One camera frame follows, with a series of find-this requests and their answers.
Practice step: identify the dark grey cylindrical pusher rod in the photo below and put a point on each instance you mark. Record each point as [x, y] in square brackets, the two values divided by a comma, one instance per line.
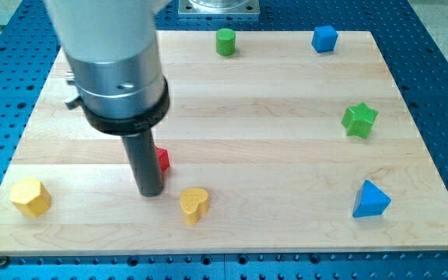
[141, 152]

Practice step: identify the red star block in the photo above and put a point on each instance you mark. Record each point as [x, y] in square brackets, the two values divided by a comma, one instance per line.
[164, 160]

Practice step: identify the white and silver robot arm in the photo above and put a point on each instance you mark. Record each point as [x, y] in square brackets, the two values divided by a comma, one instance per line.
[112, 50]

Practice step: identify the green star block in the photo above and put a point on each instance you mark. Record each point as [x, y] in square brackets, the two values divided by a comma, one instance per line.
[358, 120]

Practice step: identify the yellow heart block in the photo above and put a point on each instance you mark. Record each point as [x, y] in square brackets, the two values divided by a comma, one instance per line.
[194, 203]

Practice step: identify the yellow hexagon block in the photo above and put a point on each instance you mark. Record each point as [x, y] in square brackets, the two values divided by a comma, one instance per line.
[30, 197]

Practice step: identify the light wooden board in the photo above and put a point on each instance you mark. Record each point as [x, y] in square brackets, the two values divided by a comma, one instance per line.
[261, 132]

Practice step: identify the green cylinder block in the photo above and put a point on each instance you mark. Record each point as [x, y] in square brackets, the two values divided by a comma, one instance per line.
[225, 42]

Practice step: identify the blue cube block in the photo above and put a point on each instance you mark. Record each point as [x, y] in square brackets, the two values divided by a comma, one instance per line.
[324, 38]

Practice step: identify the blue triangle block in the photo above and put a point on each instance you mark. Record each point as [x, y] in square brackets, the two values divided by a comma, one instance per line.
[370, 201]

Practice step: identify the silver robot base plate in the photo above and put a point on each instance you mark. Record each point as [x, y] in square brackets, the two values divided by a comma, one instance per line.
[219, 8]

